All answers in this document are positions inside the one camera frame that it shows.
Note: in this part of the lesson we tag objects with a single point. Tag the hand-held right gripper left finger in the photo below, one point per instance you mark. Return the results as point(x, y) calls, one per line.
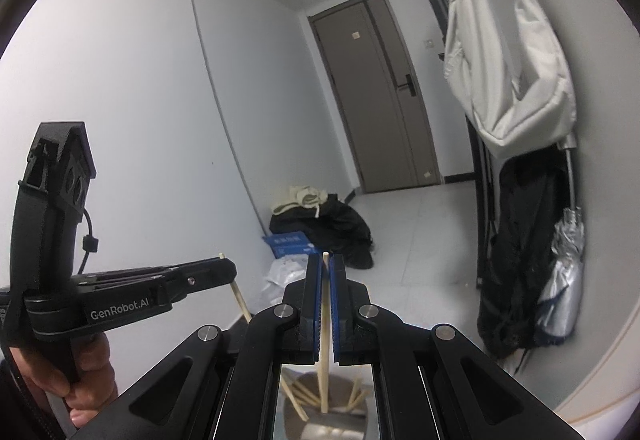
point(314, 290)

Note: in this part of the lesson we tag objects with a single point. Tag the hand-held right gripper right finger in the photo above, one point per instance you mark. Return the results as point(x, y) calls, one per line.
point(337, 290)

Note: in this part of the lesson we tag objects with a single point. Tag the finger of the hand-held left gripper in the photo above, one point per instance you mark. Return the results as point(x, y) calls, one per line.
point(210, 272)

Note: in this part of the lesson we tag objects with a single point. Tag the long wooden chopstick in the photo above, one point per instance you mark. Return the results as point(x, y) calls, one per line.
point(241, 302)
point(324, 385)

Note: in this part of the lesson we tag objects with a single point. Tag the grey utensil holder cup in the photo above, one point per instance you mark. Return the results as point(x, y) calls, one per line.
point(325, 427)

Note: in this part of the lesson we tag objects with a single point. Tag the person's left hand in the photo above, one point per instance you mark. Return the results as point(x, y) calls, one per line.
point(95, 370)

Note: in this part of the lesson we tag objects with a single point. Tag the white plastic bag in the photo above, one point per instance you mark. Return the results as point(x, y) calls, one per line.
point(282, 275)

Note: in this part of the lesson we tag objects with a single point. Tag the blue cardboard box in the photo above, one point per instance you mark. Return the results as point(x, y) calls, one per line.
point(290, 242)

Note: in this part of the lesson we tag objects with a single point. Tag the black bag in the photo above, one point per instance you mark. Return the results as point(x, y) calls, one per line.
point(345, 230)

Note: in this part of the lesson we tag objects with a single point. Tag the beige cloth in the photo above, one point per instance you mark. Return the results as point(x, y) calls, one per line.
point(300, 199)

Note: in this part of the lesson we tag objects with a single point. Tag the grey-brown door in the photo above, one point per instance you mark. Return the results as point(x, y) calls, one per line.
point(380, 120)

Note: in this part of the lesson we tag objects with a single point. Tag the black hanging coat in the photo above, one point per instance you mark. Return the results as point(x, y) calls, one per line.
point(515, 260)

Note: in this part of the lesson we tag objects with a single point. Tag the silver folded umbrella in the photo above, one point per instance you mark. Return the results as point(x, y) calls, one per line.
point(562, 280)

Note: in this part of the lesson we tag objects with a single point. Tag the white hanging bag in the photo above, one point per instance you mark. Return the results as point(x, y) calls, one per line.
point(505, 70)

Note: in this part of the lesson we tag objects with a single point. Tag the black coat rack frame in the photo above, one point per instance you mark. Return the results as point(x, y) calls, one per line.
point(482, 200)

